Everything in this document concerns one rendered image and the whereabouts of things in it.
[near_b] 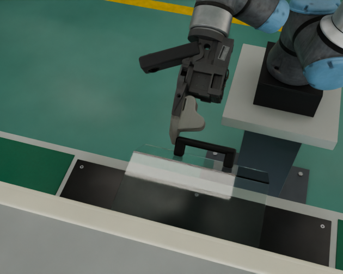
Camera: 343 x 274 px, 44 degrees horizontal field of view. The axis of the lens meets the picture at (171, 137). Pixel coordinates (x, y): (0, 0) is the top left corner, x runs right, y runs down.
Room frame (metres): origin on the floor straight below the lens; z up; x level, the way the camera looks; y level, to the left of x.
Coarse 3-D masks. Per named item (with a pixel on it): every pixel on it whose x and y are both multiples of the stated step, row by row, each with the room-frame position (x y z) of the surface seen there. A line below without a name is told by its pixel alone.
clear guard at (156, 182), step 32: (160, 160) 0.39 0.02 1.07; (192, 160) 0.41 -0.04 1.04; (128, 192) 0.33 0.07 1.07; (160, 192) 0.33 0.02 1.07; (192, 192) 0.33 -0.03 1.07; (224, 192) 0.33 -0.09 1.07; (256, 192) 0.33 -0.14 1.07; (192, 224) 0.28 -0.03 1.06; (224, 224) 0.28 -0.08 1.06; (256, 224) 0.28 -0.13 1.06
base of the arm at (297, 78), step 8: (280, 40) 0.85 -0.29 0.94; (272, 48) 0.88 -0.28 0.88; (280, 48) 0.84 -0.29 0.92; (288, 48) 0.82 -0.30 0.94; (272, 56) 0.85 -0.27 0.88; (280, 56) 0.83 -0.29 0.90; (288, 56) 0.81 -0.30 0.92; (296, 56) 0.80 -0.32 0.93; (272, 64) 0.83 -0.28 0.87; (280, 64) 0.82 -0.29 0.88; (288, 64) 0.80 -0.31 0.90; (296, 64) 0.79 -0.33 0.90; (272, 72) 0.82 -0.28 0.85; (280, 72) 0.80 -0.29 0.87; (288, 72) 0.79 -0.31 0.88; (296, 72) 0.79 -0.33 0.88; (280, 80) 0.79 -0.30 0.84; (288, 80) 0.78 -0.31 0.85; (296, 80) 0.78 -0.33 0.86; (304, 80) 0.78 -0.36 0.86
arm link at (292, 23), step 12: (300, 0) 0.84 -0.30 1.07; (312, 0) 0.84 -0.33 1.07; (324, 0) 0.84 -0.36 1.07; (336, 0) 0.84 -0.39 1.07; (300, 12) 0.81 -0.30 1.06; (312, 12) 0.80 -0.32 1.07; (324, 12) 0.80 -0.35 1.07; (288, 24) 0.83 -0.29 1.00; (300, 24) 0.79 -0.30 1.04; (288, 36) 0.82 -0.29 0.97
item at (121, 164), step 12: (0, 132) 0.69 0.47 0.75; (36, 144) 0.65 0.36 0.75; (48, 144) 0.65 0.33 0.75; (84, 156) 0.61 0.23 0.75; (96, 156) 0.61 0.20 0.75; (72, 168) 0.57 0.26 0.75; (120, 168) 0.57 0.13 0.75; (60, 192) 0.50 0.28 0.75; (276, 204) 0.47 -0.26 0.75; (288, 204) 0.47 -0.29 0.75; (300, 204) 0.47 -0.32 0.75; (324, 216) 0.44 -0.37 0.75; (336, 216) 0.44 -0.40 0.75; (336, 228) 0.41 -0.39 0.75; (336, 240) 0.38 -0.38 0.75
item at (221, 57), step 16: (192, 32) 0.60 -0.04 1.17; (208, 32) 0.59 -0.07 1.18; (208, 48) 0.62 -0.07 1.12; (224, 48) 0.57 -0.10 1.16; (192, 64) 0.54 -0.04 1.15; (208, 64) 0.54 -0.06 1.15; (224, 64) 0.55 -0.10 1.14; (192, 80) 0.52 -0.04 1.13; (208, 80) 0.52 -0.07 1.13; (224, 80) 0.53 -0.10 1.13; (208, 96) 0.50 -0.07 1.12
